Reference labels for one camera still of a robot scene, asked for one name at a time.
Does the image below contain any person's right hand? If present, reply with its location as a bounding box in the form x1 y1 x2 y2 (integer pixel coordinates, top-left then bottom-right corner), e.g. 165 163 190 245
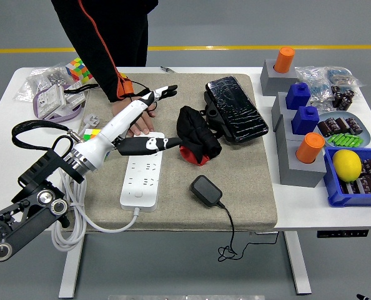
112 99 157 137

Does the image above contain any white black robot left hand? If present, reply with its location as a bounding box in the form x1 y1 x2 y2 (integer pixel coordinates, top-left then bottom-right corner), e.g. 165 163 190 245
74 84 184 173

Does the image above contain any white power strip with cord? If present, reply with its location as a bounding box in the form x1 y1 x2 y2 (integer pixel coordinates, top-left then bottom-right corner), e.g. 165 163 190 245
50 112 167 253

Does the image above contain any black power adapter with cord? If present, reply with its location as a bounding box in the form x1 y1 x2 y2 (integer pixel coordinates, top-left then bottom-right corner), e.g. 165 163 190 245
189 174 280 263

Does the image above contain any multicolour puzzle cube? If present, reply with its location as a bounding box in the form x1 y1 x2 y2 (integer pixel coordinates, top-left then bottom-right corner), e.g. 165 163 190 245
65 57 94 84
82 127 111 161

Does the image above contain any black red fabric bundle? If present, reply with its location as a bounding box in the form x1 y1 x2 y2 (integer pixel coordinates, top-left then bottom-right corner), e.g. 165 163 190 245
176 105 223 166

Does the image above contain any black table control panel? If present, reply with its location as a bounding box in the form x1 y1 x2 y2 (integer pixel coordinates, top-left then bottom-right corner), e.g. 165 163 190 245
316 229 370 239

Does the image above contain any white table leg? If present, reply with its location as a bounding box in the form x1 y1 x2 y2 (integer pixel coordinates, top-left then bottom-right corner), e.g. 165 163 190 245
284 231 313 295
58 232 86 298

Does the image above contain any grey-brown fabric mat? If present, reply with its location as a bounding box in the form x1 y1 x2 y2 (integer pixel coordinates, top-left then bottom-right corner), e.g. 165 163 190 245
60 73 279 233

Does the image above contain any black glossy wrapped device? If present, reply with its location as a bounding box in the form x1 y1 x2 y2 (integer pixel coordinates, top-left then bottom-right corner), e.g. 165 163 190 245
203 75 270 145

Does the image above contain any person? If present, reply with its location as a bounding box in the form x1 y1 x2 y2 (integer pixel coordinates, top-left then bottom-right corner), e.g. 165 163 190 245
50 0 159 137

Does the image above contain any blue plastic bin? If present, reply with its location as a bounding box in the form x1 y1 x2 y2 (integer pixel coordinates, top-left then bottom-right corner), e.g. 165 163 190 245
324 146 371 208

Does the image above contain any black capacitors pile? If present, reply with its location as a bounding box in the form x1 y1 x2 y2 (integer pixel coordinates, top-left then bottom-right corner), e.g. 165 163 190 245
340 158 371 196

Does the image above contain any yellow lemon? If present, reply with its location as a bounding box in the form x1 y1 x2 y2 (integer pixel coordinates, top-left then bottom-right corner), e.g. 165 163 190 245
332 149 363 183

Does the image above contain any grey socket block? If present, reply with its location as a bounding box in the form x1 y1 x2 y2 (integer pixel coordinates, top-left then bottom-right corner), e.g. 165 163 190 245
271 91 299 131
277 137 327 189
260 58 299 96
273 114 308 151

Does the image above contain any orange cylinder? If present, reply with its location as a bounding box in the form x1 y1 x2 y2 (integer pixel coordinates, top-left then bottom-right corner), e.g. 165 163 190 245
274 46 296 74
295 132 326 164

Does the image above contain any blue peg block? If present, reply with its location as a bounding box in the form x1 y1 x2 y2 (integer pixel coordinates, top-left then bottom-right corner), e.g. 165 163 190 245
285 82 312 110
290 106 320 136

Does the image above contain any green cylindrical cells pile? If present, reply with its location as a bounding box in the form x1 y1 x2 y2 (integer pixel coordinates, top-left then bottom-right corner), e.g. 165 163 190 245
327 132 364 148

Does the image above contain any light blue plate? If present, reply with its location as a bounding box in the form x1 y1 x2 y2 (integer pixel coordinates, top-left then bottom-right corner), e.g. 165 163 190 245
316 111 371 148

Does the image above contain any black capacitor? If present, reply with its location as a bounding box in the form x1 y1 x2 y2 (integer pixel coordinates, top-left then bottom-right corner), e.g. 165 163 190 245
345 116 364 136
317 121 333 138
327 117 342 134
335 116 351 132

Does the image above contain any clear bag of blue resistors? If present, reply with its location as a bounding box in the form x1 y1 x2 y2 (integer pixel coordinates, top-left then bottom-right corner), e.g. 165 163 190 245
294 65 335 112

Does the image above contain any clear bag of black capacitors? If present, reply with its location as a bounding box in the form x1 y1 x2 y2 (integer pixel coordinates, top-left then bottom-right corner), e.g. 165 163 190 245
330 84 361 112

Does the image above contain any clear bag of blue parts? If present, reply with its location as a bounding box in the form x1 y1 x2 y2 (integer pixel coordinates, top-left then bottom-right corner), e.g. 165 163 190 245
324 65 369 88

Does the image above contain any white wall socket panel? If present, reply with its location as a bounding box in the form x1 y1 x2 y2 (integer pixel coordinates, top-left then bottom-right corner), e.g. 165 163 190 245
36 84 66 119
65 81 86 109

